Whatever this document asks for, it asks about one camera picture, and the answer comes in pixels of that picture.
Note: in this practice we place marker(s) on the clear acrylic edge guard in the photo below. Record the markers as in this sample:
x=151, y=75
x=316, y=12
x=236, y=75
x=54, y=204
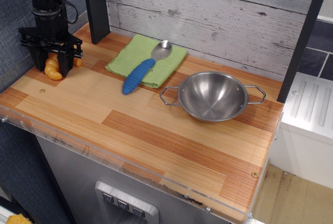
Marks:
x=77, y=165

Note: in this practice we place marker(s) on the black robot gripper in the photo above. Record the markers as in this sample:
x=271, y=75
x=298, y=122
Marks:
x=52, y=32

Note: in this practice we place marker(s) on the white grooved side unit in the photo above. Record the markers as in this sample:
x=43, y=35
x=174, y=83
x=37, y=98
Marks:
x=303, y=141

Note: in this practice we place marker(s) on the black vertical post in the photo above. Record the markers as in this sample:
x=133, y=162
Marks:
x=98, y=19
x=306, y=31

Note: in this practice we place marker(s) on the steel bowl with wire handles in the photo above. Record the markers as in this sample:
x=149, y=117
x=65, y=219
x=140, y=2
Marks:
x=213, y=96

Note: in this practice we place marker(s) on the orange object at corner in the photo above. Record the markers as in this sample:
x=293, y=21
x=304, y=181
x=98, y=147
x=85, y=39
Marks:
x=18, y=219

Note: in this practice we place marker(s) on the orange plastic croissant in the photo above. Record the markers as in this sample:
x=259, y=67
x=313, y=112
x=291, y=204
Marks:
x=52, y=68

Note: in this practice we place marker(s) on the black left vertical post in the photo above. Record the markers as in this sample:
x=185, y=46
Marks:
x=98, y=19

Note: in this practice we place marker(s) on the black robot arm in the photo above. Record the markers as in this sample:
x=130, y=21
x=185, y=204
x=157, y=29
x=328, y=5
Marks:
x=39, y=6

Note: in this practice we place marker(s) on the blue handled metal spoon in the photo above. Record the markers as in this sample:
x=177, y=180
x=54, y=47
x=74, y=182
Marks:
x=161, y=51

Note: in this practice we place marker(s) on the black right vertical post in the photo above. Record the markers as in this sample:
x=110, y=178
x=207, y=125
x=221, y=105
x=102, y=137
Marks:
x=306, y=31

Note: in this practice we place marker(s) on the green cloth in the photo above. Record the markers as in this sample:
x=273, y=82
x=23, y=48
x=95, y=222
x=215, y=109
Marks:
x=136, y=59

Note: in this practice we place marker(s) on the silver dispenser button panel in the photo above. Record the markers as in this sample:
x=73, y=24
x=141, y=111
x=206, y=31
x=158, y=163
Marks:
x=118, y=206

